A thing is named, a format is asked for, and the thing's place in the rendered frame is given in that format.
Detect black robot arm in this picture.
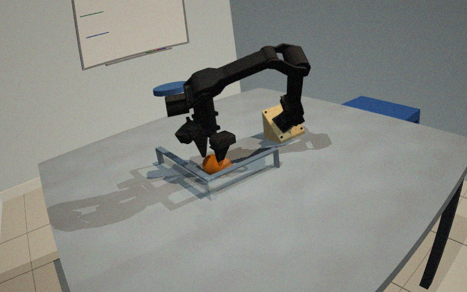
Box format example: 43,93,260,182
165,43,311,144

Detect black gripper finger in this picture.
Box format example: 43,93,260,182
193,134,208,158
209,145,230,162

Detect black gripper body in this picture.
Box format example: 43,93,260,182
192,109,236,150

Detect clear l-shaped low wall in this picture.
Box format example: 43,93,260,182
156,150,279,201

